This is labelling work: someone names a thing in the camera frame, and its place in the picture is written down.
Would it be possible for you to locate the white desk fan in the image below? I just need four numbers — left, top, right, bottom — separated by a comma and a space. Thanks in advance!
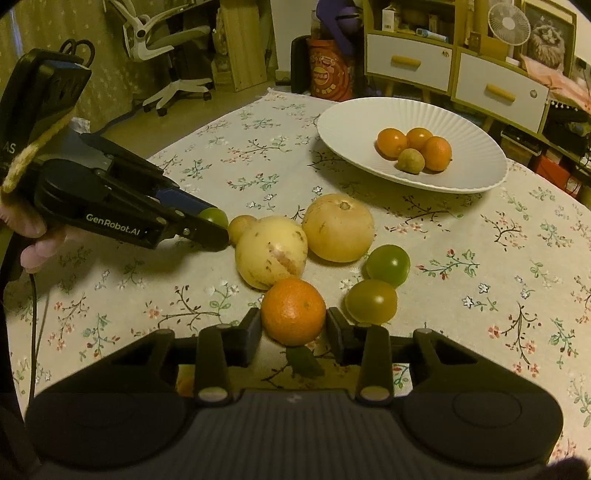
485, 1, 531, 61

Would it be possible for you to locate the olive green tomato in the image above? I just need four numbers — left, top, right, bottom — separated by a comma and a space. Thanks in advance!
345, 279, 398, 325

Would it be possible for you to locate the left hand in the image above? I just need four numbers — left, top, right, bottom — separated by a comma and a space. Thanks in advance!
1, 193, 93, 273

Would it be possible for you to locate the red box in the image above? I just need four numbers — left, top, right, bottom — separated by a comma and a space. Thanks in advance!
531, 155, 582, 198

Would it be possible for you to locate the long low tv cabinet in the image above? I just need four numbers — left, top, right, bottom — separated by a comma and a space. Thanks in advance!
500, 100, 590, 187

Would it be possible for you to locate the pink cloth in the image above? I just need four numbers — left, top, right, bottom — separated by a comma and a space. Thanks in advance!
520, 54, 590, 113

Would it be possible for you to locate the white office chair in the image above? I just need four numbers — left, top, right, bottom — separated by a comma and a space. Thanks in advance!
103, 1, 213, 117

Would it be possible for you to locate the green leaf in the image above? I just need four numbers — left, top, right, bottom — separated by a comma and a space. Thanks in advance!
286, 346, 325, 379

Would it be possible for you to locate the floral tablecloth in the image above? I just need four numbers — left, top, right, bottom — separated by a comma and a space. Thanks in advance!
1, 92, 590, 460

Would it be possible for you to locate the framed cat picture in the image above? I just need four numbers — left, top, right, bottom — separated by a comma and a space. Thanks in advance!
521, 0, 577, 77

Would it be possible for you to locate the small orange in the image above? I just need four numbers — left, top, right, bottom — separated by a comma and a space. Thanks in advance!
406, 127, 433, 151
376, 128, 409, 160
421, 136, 453, 172

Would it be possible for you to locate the pale yellow streaked melon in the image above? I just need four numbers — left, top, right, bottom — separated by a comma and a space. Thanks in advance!
235, 216, 308, 291

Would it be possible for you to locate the round tan melon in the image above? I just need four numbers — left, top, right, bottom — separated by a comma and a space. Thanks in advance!
301, 194, 375, 263

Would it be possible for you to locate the small green lime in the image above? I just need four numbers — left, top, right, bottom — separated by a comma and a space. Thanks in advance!
198, 207, 229, 229

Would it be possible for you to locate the white ribbed plate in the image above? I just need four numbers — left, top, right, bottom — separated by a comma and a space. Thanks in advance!
318, 98, 508, 194

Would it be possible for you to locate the wooden desk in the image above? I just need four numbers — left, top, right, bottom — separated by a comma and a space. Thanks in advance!
174, 0, 270, 92

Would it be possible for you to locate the purple hat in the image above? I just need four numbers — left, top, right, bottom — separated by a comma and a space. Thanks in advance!
315, 0, 363, 41

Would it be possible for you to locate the large orange tangerine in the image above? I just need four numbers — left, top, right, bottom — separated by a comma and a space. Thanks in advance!
260, 277, 327, 347

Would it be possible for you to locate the tall wooden shelf cabinet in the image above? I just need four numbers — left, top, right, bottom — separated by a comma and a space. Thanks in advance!
363, 1, 468, 101

